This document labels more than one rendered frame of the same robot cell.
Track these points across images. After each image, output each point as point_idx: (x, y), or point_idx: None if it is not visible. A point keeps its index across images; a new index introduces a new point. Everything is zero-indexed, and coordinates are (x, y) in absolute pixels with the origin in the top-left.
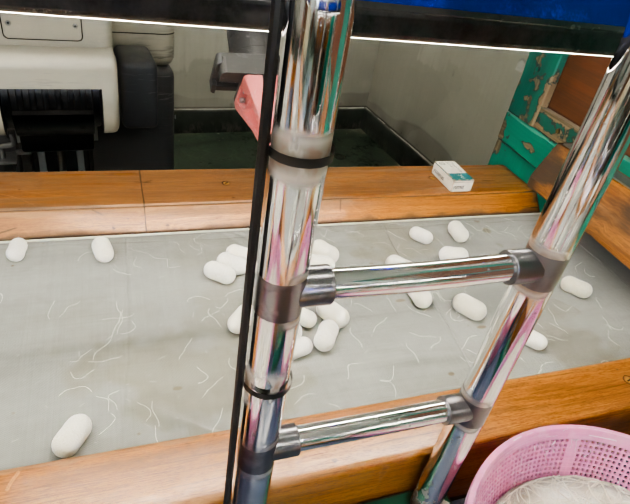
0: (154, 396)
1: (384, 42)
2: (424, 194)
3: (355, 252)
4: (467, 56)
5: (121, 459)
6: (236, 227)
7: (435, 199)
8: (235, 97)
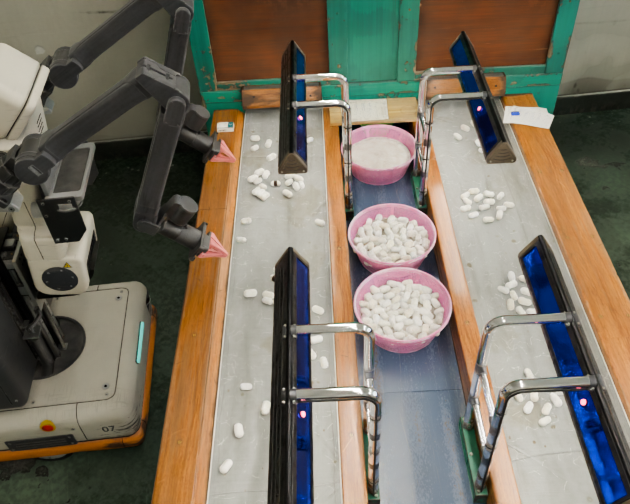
0: (309, 212)
1: None
2: (233, 138)
3: (258, 166)
4: None
5: (331, 211)
6: (236, 192)
7: (236, 137)
8: (211, 158)
